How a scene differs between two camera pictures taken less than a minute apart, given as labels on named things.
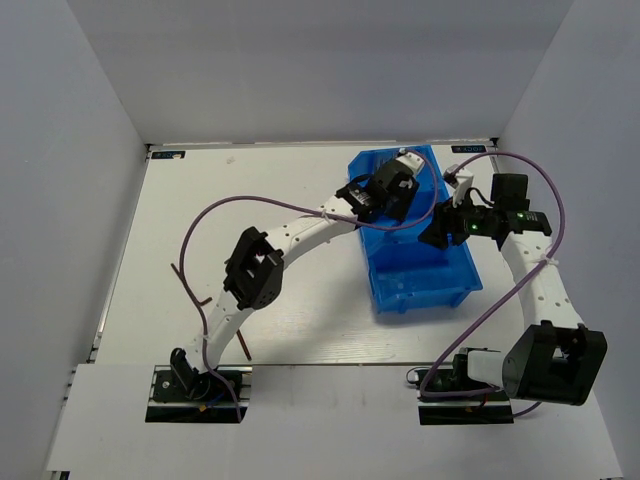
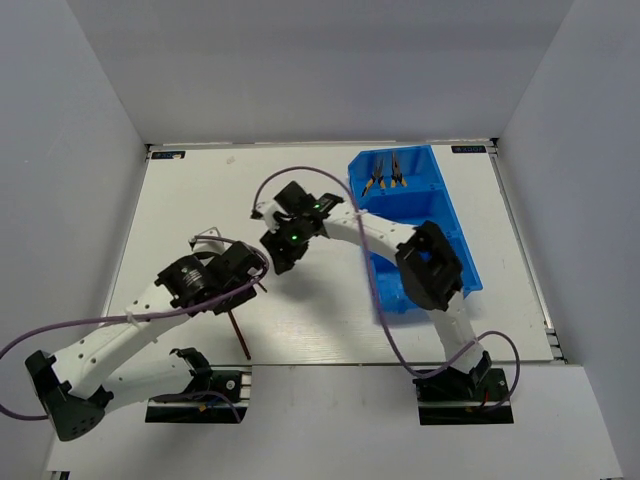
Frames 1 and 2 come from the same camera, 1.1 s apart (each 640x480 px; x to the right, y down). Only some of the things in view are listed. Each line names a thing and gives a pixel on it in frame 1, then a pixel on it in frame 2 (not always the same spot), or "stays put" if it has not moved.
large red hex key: [244, 345] stays put
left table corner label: [167, 154] stays put
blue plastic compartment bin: [408, 274] stays put
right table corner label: [469, 149] stays put
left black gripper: [408, 194] → [237, 301]
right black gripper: [445, 220] → [273, 244]
